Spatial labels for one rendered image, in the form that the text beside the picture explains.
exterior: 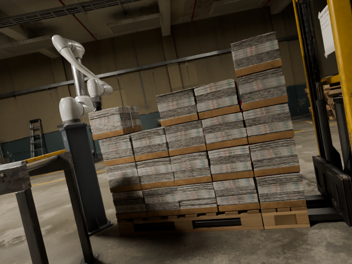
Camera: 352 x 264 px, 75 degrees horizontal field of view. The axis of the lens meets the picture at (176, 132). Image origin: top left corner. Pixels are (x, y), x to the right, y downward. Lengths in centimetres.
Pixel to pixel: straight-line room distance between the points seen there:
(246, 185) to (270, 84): 70
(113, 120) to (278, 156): 124
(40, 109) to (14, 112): 94
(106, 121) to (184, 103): 66
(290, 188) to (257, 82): 74
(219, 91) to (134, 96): 709
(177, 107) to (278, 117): 69
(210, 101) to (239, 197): 70
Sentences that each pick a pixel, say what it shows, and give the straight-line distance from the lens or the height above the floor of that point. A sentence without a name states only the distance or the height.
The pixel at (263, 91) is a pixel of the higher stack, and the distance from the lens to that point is 164.
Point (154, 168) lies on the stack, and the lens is 182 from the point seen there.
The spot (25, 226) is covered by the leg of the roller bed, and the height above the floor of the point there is 51.
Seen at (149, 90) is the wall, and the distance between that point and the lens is 856.
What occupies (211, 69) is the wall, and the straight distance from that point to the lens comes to 878.
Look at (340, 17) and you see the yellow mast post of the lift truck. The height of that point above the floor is 121.
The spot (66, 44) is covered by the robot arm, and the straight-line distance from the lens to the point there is 249.
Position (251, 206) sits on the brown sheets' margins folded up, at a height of 17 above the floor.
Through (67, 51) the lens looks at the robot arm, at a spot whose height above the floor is 167.
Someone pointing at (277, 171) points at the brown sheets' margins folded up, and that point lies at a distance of 170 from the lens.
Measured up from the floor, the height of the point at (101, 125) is 94.
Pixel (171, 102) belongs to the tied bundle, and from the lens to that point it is 172.
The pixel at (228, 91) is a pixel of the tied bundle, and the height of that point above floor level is 99.
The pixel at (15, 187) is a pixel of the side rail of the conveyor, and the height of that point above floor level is 70.
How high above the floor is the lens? 87
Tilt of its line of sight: 3 degrees down
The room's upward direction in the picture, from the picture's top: 12 degrees counter-clockwise
